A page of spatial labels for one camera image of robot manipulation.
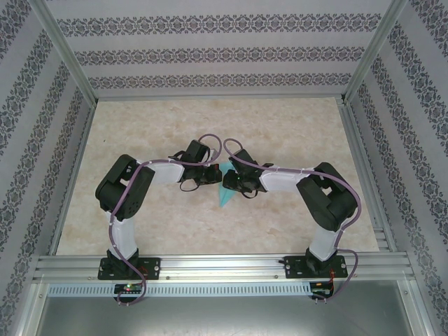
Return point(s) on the grey metal shelf panel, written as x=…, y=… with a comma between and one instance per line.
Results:
x=224, y=315

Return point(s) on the black mounting base plate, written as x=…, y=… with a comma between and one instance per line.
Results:
x=294, y=267
x=150, y=267

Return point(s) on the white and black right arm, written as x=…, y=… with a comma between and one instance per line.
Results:
x=323, y=241

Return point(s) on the aluminium side rail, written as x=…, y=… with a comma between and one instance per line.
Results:
x=364, y=175
x=71, y=178

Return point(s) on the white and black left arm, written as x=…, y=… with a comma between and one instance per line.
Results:
x=126, y=238

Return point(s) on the teal paper sheet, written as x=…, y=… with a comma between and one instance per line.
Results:
x=224, y=197

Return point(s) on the aluminium frame post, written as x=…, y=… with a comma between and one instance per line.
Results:
x=67, y=52
x=374, y=52

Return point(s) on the long aluminium mounting rail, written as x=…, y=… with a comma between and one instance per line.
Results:
x=224, y=267

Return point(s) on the small controller circuit board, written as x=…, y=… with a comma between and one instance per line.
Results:
x=320, y=290
x=129, y=288

